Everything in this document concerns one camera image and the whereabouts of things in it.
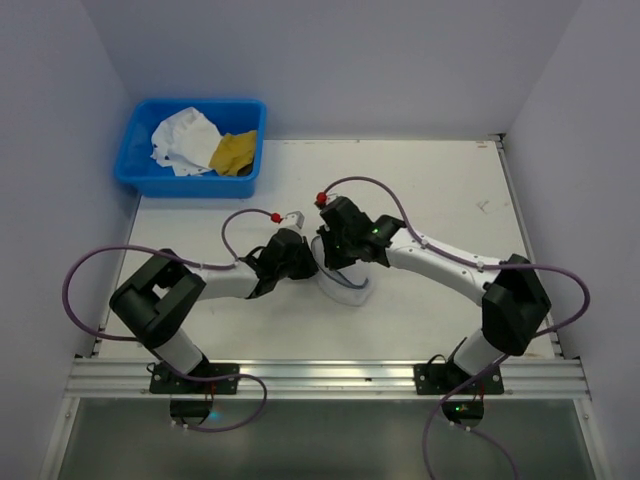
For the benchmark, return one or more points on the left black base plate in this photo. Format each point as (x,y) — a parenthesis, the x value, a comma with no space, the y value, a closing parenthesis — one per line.
(207,378)

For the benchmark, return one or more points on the blue plastic bin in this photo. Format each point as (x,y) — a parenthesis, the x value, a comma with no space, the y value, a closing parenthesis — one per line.
(135,167)

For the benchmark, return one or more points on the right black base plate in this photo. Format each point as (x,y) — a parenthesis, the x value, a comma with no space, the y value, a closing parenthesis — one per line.
(438,376)

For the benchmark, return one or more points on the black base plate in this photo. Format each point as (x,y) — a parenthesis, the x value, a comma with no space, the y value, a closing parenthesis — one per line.
(207,378)
(438,376)

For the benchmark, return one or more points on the aluminium mounting rail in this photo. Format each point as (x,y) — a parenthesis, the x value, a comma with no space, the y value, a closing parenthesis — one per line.
(527,379)

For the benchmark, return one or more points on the yellow bra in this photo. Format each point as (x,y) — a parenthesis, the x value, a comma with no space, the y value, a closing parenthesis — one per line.
(235,154)

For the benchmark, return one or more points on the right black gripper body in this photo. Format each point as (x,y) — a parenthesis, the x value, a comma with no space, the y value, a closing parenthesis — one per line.
(330,242)

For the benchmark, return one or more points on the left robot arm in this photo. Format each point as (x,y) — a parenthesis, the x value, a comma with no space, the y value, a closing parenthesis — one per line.
(155,301)

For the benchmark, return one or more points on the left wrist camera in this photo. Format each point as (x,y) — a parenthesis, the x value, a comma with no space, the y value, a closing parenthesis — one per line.
(293,221)

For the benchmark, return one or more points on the white bra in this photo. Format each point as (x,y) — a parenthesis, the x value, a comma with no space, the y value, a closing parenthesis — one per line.
(185,142)

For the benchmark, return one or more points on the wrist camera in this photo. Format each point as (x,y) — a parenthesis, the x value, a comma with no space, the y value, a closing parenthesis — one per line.
(323,199)
(293,221)

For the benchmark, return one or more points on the white mesh laundry bag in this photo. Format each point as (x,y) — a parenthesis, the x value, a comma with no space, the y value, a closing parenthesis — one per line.
(349,286)

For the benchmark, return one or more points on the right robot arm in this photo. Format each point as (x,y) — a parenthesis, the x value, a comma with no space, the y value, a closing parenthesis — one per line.
(512,300)

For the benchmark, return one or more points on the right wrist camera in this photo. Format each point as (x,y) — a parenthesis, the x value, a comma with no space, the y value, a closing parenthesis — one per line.
(323,199)

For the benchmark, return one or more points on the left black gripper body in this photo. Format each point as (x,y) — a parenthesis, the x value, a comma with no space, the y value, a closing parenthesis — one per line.
(304,261)

